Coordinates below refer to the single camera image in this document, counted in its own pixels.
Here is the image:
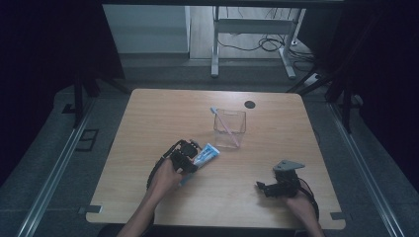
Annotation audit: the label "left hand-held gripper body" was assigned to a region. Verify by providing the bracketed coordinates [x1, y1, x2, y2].
[169, 139, 201, 175]

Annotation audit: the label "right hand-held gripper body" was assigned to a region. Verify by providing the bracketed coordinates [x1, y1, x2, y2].
[263, 159, 306, 199]

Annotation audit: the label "blue and white toothpaste tube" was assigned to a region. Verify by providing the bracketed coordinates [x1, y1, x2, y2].
[179, 142, 221, 188]

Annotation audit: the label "pink toothbrush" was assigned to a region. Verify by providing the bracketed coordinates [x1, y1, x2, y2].
[209, 106, 241, 148]

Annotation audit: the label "clear plastic cup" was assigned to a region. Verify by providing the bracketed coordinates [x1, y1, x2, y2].
[212, 109, 247, 150]

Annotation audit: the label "person's right hand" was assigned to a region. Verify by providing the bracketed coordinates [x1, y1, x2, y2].
[284, 190, 318, 222]

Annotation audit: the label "person's left hand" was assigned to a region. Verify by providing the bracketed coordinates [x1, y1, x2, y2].
[148, 159, 186, 199]

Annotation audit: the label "black metal stand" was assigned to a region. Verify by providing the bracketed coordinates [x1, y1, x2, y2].
[286, 63, 355, 133]
[72, 70, 131, 128]

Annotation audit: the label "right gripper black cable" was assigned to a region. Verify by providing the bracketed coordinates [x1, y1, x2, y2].
[297, 178, 320, 221]

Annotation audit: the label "metal floor rail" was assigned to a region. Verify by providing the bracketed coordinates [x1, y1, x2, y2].
[328, 102, 407, 237]
[15, 98, 97, 237]

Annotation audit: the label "black floor cables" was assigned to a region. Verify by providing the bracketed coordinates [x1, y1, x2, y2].
[216, 7, 318, 73]

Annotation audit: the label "white metal desk frame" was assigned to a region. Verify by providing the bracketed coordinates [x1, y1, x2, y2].
[210, 5, 306, 81]

